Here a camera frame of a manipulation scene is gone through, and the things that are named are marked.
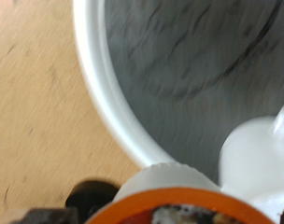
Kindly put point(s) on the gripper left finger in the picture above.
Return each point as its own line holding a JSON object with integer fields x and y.
{"x": 45, "y": 216}

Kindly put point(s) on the white ceramic mug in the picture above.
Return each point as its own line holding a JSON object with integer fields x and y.
{"x": 251, "y": 155}

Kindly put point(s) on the white two-tier turntable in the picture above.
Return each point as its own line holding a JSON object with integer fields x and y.
{"x": 95, "y": 77}

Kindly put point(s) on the k-cup pod blue red lid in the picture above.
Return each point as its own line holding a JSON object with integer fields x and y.
{"x": 167, "y": 177}

